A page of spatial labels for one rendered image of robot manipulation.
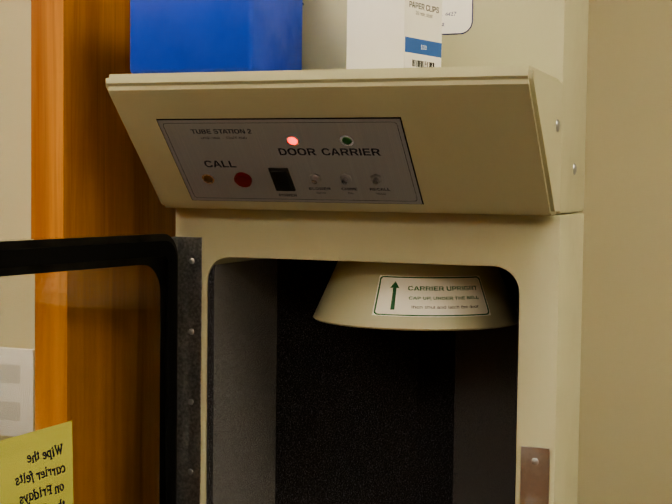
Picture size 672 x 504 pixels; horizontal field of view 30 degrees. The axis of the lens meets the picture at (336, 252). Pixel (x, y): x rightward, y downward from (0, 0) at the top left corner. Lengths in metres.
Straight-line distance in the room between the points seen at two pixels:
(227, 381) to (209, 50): 0.30
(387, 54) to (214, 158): 0.16
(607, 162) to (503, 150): 0.50
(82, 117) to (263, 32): 0.18
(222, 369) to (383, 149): 0.26
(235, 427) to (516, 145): 0.38
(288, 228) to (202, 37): 0.18
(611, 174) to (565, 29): 0.44
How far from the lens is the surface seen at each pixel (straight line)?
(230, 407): 1.08
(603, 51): 1.38
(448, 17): 0.97
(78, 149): 1.02
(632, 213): 1.37
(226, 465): 1.09
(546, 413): 0.96
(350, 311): 1.02
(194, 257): 1.04
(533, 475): 0.97
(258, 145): 0.94
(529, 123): 0.86
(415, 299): 1.00
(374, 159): 0.91
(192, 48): 0.93
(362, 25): 0.91
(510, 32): 0.96
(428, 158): 0.90
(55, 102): 1.00
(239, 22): 0.91
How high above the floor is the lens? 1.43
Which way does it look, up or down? 3 degrees down
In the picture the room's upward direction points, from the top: 1 degrees clockwise
